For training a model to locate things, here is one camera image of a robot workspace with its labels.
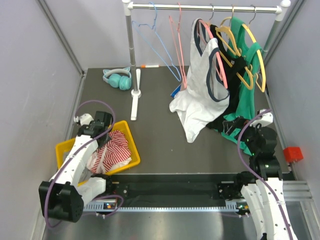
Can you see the white metal clothes rack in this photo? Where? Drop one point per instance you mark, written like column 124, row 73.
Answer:
column 128, row 5

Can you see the orange white marker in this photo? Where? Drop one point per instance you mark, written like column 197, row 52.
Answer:
column 150, row 66

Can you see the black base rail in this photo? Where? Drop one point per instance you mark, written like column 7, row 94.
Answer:
column 216, row 186

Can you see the yellow hanger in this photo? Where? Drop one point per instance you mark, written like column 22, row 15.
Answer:
column 225, row 34
column 261, row 86

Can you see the red white striped tank top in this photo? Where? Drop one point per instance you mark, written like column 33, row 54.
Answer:
column 113, row 155

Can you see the yellow hanger rear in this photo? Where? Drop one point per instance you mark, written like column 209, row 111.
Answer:
column 261, row 86

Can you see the green tank top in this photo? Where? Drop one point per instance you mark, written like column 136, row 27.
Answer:
column 246, row 105

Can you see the red plastic block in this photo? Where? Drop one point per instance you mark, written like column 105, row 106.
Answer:
column 293, row 154

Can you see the teal cat-ear headphones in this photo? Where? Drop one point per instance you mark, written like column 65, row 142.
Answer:
column 118, row 78

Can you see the pink plastic hanger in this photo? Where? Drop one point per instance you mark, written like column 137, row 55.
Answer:
column 203, row 38

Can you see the pink wire hanger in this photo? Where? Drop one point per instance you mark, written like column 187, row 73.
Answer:
column 176, row 36

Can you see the white navy-trimmed tank top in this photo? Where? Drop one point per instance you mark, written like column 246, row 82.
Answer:
column 205, row 97

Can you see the blue box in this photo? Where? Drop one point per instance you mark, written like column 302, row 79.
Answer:
column 176, row 90

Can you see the yellow hanger front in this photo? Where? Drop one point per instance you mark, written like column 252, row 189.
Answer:
column 225, row 34

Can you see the black tank top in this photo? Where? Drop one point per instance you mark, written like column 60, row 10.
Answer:
column 233, row 83

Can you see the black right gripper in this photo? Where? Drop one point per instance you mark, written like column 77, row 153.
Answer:
column 239, row 122

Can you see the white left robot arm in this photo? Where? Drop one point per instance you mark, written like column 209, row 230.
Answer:
column 62, row 197

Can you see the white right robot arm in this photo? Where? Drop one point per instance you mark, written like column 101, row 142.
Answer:
column 262, row 185

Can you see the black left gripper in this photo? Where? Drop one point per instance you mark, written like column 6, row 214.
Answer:
column 108, row 139

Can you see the yellow plastic bin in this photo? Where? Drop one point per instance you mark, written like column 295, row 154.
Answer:
column 124, row 128

